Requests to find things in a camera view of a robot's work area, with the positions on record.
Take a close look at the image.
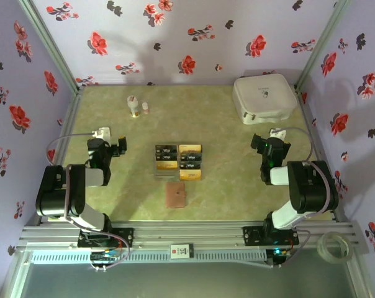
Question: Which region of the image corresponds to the black VIP card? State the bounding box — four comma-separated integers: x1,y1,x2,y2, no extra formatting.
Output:
179,160,202,170
155,153,178,163
155,145,178,155
179,152,203,162

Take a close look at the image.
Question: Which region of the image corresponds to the pink leather card holder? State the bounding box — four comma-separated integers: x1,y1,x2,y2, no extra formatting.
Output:
165,181,187,209

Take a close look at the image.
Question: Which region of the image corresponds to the large white pill bottle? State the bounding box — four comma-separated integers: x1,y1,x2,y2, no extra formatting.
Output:
127,95,142,118

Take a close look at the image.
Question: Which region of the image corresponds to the white zippered case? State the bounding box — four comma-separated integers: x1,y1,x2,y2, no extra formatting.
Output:
232,73,299,125

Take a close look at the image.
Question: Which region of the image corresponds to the clear tape roll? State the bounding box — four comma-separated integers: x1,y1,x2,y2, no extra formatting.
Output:
317,231,353,264

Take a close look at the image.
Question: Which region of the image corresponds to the red and white label tag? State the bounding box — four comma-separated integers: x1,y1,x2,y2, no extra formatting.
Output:
170,243,194,260

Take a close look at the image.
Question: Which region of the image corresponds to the left arm grey cable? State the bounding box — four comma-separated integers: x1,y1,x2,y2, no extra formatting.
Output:
46,132,131,273

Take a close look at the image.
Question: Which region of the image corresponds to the aluminium side rail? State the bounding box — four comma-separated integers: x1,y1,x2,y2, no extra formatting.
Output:
296,88,346,223
40,88,86,226

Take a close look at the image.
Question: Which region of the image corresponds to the wired circuit board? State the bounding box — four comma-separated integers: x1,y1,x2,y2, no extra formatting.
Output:
90,250,122,263
268,248,292,259

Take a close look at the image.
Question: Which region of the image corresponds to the long aluminium base rail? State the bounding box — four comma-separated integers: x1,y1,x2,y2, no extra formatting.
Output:
16,219,370,254

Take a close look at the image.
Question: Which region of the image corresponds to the white slotted cable duct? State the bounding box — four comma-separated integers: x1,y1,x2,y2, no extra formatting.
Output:
30,250,268,265

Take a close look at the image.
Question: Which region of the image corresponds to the aluminium corner post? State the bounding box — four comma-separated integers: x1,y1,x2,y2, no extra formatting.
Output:
17,0,83,94
294,0,353,93

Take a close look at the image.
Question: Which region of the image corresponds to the aluminium lower frame rail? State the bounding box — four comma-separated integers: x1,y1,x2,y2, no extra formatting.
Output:
345,260,373,298
1,251,33,298

